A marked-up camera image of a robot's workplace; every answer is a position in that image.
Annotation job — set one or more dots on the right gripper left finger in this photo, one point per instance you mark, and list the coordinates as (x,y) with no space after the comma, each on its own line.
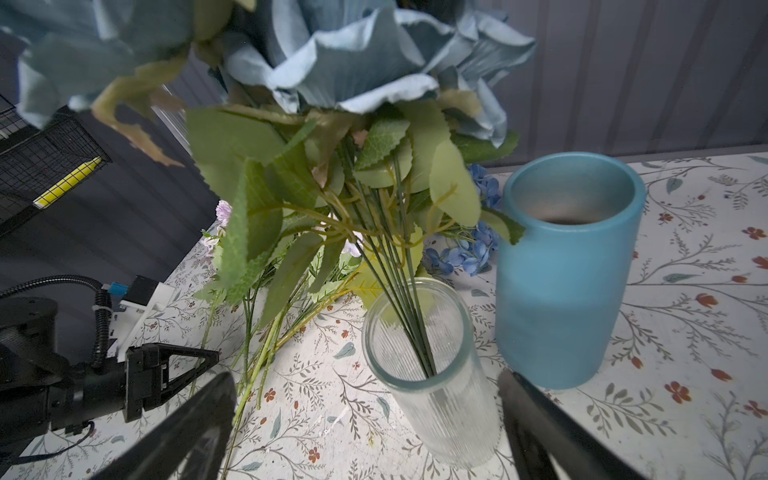
(191,441)

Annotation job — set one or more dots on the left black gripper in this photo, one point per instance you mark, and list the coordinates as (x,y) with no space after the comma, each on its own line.
(148,378)

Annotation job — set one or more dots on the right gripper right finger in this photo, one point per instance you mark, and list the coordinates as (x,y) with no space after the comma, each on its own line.
(541,435)

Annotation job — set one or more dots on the clear ribbed glass vase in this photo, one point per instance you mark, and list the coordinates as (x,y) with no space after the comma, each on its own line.
(435,375)

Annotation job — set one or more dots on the blue rose bouquet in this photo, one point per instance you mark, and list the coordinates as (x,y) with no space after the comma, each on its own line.
(372,109)

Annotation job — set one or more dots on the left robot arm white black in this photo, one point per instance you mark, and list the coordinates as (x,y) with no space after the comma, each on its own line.
(42,392)

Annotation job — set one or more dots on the blue ceramic vase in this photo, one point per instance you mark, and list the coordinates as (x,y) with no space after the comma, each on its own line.
(560,287)

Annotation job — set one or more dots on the mixed pastel flower bunch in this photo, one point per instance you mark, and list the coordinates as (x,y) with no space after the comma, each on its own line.
(307,267)

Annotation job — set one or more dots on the blue hydrangea flower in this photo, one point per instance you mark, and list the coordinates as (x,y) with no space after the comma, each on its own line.
(468,250)

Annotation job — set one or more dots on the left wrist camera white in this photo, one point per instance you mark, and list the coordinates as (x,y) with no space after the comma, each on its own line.
(140,299)

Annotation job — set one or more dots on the black wire basket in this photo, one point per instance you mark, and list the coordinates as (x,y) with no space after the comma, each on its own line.
(39,167)

